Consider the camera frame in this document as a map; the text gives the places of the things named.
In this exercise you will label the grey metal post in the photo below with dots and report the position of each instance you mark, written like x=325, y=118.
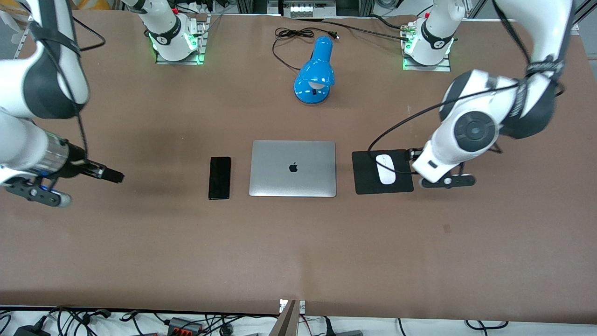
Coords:
x=285, y=322

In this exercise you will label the silver laptop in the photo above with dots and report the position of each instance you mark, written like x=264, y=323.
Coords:
x=280, y=177

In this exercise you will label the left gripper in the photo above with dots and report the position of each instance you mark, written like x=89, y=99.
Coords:
x=414, y=153

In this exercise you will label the white computer mouse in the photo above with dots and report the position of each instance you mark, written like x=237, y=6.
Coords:
x=386, y=170

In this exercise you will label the black mouse pad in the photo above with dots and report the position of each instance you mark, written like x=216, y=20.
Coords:
x=366, y=179

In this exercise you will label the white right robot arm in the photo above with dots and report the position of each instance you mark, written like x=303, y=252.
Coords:
x=23, y=140

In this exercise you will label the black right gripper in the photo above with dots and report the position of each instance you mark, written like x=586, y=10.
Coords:
x=74, y=164

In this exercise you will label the black smartphone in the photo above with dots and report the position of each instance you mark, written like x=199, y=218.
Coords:
x=219, y=179

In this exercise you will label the white power strip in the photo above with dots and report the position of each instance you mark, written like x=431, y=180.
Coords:
x=305, y=9

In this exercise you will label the black power adapter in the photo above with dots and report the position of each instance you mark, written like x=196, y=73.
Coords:
x=30, y=330

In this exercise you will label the black red connector box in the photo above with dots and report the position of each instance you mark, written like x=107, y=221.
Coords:
x=184, y=325

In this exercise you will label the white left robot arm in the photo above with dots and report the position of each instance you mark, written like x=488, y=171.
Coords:
x=475, y=130

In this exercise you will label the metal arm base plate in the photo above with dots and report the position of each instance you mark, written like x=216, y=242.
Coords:
x=198, y=46
x=410, y=65

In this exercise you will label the blue desk lamp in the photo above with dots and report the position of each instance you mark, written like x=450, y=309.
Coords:
x=317, y=70

